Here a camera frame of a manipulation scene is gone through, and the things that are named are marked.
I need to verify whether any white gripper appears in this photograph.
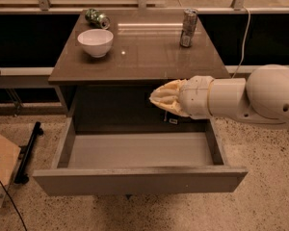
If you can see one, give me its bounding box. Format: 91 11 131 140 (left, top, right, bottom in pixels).
149 76 214 119

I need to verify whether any black rxbar chocolate bar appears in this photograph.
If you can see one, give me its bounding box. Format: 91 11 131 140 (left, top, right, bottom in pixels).
163 112 178 125

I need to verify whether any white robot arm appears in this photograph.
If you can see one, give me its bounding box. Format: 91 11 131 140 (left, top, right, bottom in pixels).
149 64 289 129

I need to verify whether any grey cabinet with counter top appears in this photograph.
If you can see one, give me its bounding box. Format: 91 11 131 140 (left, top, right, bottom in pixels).
49 10 229 134

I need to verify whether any upright silver can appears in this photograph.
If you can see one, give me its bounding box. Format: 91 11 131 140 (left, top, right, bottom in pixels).
180 9 197 47

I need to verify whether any white ceramic bowl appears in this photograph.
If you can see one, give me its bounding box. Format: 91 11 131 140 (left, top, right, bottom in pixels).
77 29 114 58

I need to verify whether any crushed green soda can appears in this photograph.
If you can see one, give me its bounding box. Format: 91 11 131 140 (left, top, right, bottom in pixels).
85 9 110 30

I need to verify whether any black metal bar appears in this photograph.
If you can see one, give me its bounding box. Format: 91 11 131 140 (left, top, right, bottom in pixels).
14 121 43 184

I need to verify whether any brown cardboard box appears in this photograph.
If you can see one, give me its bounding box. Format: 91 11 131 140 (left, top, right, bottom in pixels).
0 134 20 207

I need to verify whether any white power cable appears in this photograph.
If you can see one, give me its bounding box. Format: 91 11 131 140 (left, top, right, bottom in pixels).
231 6 251 79

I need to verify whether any black floor cable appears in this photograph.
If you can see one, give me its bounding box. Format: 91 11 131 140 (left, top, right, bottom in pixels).
0 167 28 231

